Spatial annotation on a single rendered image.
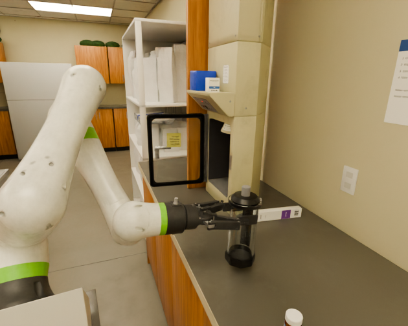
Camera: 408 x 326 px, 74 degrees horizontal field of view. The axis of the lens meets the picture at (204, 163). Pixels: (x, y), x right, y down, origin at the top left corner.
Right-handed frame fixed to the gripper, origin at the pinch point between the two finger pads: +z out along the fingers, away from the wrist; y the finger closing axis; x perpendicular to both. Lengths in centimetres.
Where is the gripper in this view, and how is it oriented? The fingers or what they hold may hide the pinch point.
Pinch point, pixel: (242, 212)
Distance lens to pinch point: 89.7
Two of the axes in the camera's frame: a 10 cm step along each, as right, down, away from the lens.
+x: -1.1, 9.6, 2.6
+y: -3.6, -2.9, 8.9
